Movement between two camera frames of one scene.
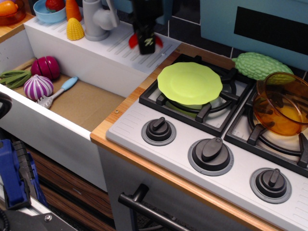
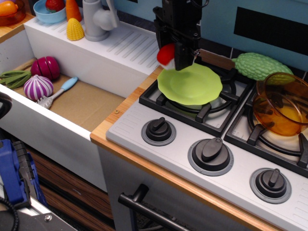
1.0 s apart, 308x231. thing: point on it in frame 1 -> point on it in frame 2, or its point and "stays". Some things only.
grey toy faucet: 97,21 stays
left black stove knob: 159,132 stays
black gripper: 145,14 -> 178,21
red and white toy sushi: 134,41 -> 165,56
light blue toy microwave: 277,28 stays
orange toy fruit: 7,7 stays
